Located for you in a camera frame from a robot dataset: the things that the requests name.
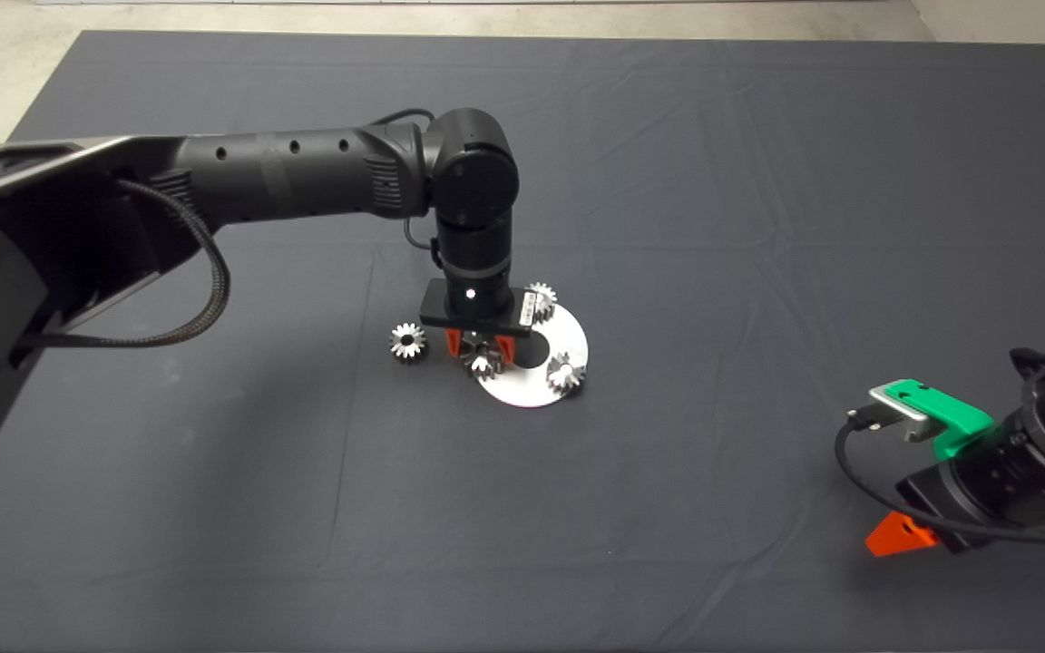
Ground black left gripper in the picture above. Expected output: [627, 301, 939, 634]
[419, 277, 542, 365]

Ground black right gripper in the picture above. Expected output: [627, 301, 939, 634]
[865, 463, 986, 557]

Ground larger steel gear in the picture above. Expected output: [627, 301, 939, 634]
[464, 340, 507, 379]

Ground small steel gear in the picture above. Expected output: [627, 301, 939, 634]
[388, 322, 429, 363]

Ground round metal plate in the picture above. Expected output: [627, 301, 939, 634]
[475, 304, 590, 408]

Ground dark grey table cloth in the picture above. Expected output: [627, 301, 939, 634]
[0, 30, 1045, 653]

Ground silver right camera box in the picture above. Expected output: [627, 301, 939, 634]
[869, 387, 945, 443]

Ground green right camera mount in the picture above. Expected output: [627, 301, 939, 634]
[883, 379, 995, 462]

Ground thin black left camera cable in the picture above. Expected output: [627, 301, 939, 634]
[368, 107, 439, 130]

